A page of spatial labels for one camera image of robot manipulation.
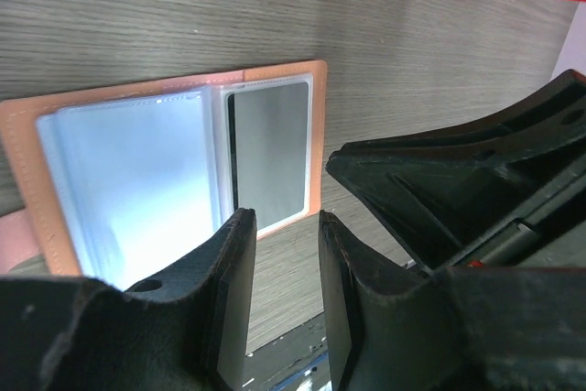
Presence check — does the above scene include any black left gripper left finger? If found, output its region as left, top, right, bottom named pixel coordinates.
left=1, top=209, right=256, bottom=390

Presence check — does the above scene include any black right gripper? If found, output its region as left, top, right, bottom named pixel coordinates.
left=326, top=70, right=585, bottom=272

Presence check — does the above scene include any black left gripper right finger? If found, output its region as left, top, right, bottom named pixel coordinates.
left=319, top=212, right=585, bottom=390

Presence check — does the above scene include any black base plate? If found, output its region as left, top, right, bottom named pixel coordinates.
left=240, top=313, right=331, bottom=390

